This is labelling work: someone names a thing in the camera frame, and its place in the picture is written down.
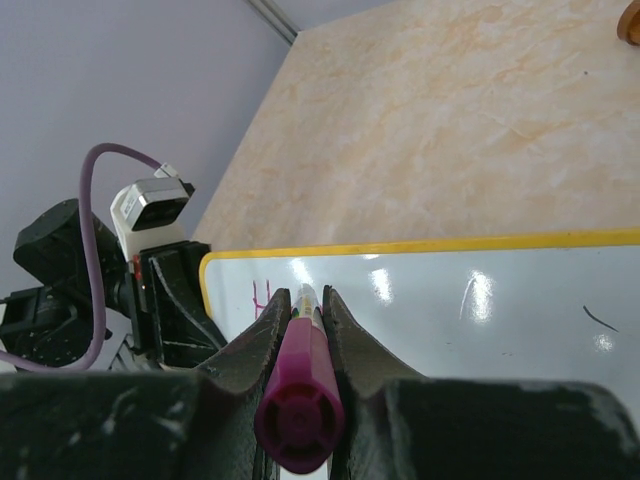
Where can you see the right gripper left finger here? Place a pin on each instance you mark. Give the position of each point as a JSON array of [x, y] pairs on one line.
[[185, 424]]

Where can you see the yellow framed whiteboard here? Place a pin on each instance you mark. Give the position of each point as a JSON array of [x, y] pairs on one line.
[[550, 306]]

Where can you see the white marker purple cap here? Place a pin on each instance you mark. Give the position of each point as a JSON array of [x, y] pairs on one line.
[[300, 419]]

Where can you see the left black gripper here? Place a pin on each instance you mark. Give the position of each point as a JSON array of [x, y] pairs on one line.
[[164, 301]]

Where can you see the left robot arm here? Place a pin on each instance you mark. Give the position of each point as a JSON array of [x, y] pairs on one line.
[[52, 324]]

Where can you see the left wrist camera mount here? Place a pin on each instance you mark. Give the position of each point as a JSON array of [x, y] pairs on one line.
[[145, 214]]

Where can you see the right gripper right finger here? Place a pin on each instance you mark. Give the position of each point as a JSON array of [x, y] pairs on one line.
[[401, 424]]

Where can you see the orange wooden shelf rack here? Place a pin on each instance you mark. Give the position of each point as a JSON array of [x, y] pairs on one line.
[[629, 24]]

